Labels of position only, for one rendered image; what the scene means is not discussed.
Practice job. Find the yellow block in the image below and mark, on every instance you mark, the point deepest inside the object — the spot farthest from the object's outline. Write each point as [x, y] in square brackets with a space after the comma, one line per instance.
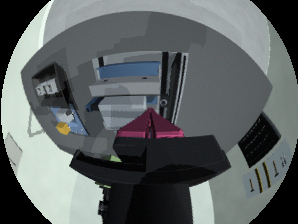
[63, 128]

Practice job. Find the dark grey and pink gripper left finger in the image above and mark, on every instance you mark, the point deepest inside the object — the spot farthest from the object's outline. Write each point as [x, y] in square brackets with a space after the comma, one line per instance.
[138, 127]

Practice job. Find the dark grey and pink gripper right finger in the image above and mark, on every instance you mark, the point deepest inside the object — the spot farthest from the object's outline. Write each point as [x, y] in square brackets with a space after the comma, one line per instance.
[163, 128]

